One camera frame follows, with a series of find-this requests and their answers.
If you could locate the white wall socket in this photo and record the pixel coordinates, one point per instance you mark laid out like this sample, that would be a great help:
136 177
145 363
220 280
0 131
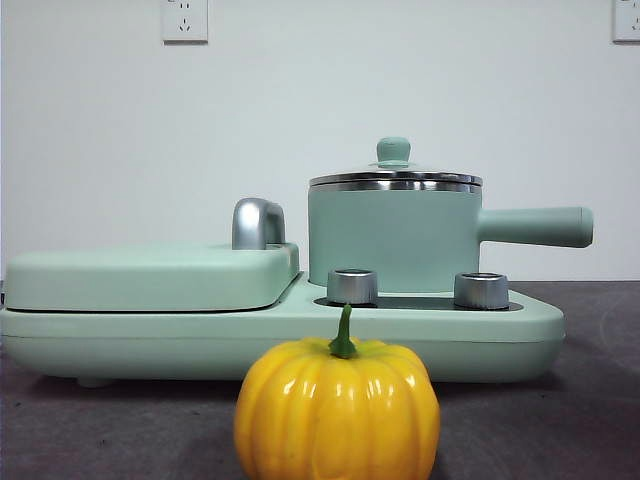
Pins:
185 22
627 20

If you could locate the yellow toy pumpkin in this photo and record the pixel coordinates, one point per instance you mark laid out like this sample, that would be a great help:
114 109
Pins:
335 415

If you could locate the silver control knob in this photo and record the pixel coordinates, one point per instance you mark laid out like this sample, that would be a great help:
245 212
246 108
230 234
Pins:
351 287
480 290

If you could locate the glass lid with green knob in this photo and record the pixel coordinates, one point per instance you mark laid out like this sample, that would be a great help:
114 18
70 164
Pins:
393 150

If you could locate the mint green breakfast machine base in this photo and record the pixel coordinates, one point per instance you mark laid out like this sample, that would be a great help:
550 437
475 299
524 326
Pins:
150 345

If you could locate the mint green griddle cover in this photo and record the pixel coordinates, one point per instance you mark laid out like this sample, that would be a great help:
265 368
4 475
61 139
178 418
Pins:
140 280

